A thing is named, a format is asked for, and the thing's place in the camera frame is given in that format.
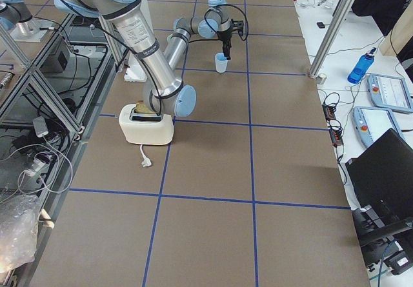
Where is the aluminium frame post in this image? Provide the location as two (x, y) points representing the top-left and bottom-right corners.
(307, 0), (354, 79)

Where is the black laptop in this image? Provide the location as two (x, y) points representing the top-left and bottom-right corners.
(346, 129), (412, 218)

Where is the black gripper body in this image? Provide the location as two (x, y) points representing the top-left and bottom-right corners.
(216, 28), (233, 44)

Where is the plastic wrap bundle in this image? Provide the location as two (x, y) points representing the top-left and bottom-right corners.
(1, 195), (41, 273)

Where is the toast slice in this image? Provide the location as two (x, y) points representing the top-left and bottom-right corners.
(135, 101), (156, 114)

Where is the blue water bottle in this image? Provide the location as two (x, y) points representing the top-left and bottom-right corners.
(347, 47), (377, 84)

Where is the near teach pendant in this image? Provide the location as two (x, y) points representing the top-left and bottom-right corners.
(352, 106), (405, 148)

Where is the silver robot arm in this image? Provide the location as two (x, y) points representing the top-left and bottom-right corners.
(54, 0), (234, 117)
(1, 0), (40, 39)

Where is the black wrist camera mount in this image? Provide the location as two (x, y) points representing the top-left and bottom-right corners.
(231, 19), (245, 37)

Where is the cream toaster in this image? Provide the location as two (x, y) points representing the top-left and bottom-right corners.
(118, 104), (174, 145)

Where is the teach pendant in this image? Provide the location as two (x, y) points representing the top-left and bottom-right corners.
(367, 74), (412, 114)
(352, 106), (405, 148)

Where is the white power plug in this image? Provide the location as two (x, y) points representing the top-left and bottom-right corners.
(139, 144), (152, 168)

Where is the far teach pendant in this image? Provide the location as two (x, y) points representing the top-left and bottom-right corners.
(367, 74), (412, 114)

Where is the light blue cup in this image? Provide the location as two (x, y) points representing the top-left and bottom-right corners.
(215, 52), (228, 74)

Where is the white pedestal column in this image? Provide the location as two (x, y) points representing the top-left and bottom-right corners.
(121, 0), (159, 82)

